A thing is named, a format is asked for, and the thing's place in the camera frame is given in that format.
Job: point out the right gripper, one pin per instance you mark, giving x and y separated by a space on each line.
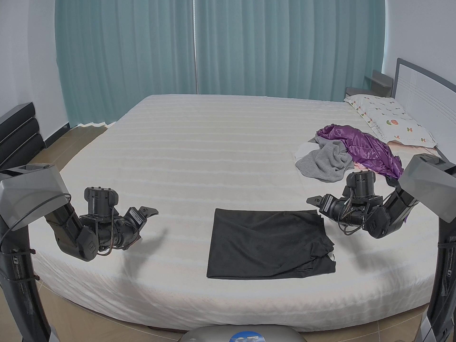
329 207

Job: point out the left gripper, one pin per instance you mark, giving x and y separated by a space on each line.
136 218

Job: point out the black T-shirt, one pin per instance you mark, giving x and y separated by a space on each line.
263 244

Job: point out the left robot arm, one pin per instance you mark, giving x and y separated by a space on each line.
71 226

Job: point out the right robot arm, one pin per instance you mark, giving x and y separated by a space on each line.
402 205

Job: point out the bed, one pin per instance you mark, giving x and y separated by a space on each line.
213 148

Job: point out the grey garment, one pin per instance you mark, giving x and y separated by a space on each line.
326 162

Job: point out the white garment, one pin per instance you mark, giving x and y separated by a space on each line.
304 151

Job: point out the pink garment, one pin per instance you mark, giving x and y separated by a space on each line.
359 166

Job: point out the purple garment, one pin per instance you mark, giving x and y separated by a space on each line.
370 148

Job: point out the small black garment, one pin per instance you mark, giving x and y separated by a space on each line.
391 181

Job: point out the white printed pillow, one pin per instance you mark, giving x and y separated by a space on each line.
392 119

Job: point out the grey bedside table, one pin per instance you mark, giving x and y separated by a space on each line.
377 80

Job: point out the black chest of drawers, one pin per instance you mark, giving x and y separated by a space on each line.
19 134

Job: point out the blue-green curtain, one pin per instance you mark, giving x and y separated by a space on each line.
292 37
128 48

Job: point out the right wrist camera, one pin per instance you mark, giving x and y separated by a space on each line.
361 184

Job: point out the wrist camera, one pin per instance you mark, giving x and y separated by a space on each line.
100 201
361 184

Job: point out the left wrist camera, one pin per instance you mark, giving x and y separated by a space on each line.
100 201

